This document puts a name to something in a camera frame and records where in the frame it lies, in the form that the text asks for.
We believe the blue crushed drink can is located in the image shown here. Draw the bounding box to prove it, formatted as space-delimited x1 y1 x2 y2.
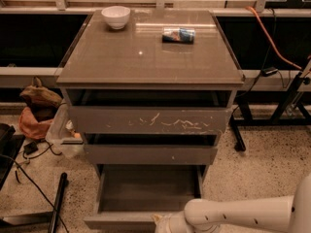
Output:
162 27 195 44

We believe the grey drawer cabinet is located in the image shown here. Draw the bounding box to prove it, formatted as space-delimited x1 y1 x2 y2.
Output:
55 9 245 192

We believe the black floor cable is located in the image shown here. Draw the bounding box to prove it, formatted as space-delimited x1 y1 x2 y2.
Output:
0 153 70 233

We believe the orange cable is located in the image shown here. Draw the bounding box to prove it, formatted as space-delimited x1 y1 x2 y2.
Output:
245 6 303 71

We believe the black metal stand leg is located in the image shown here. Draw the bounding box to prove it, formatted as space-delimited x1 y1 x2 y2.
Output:
0 173 68 233

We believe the orange cloth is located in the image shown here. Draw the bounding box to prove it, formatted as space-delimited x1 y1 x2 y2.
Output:
18 107 53 140

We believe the black power adapter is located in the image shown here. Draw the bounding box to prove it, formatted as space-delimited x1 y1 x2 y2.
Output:
23 142 38 155

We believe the grey bottom drawer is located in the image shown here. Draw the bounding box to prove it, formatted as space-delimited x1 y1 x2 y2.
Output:
85 165 204 232

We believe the white bowl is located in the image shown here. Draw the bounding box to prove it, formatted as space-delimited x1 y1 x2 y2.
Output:
101 6 130 29

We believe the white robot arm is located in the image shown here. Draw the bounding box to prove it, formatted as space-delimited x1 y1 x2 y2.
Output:
153 175 311 233

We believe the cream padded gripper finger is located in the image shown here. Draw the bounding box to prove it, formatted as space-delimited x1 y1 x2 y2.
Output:
152 215 169 233

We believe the scratched grey top drawer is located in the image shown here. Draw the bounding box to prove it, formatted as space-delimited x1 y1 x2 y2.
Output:
66 89 233 136

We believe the clear plastic container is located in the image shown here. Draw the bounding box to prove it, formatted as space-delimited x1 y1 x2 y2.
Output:
46 104 84 158

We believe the grey middle drawer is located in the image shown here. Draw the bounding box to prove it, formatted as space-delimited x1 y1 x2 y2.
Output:
85 134 218 165

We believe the black table frame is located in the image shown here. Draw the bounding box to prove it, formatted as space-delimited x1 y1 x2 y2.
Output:
229 59 311 151

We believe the black bin at left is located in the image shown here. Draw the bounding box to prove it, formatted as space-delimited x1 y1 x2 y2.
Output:
0 123 25 189

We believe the black adapter on rail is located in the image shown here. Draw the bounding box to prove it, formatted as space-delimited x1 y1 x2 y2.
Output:
260 67 278 77

